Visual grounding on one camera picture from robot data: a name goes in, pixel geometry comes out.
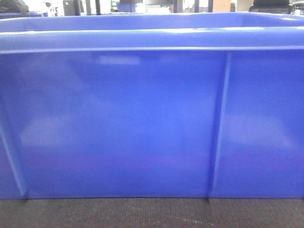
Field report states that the large blue plastic bin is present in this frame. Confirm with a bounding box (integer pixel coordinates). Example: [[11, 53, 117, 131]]
[[0, 12, 304, 199]]

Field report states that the black conveyor belt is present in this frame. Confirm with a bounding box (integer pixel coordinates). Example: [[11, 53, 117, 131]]
[[0, 198, 304, 228]]

